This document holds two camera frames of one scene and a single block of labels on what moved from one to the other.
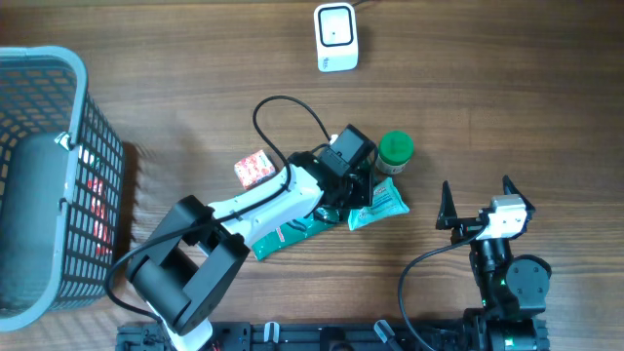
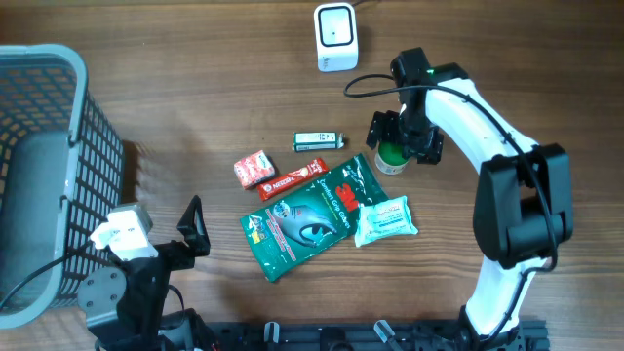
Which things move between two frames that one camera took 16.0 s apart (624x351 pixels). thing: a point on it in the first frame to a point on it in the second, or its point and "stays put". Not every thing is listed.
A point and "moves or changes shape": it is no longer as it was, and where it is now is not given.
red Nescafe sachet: [100, 217] moves or changes shape
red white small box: [254, 169] stays put
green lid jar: [395, 150] stays put
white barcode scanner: [336, 37] stays put
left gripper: [367, 199] to [192, 229]
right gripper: [448, 218] to [382, 126]
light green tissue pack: [386, 204] moves or changes shape
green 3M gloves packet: [317, 218] moves or changes shape
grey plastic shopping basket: [61, 186] stays put
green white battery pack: [63, 139] to [318, 140]
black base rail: [303, 335] stays put
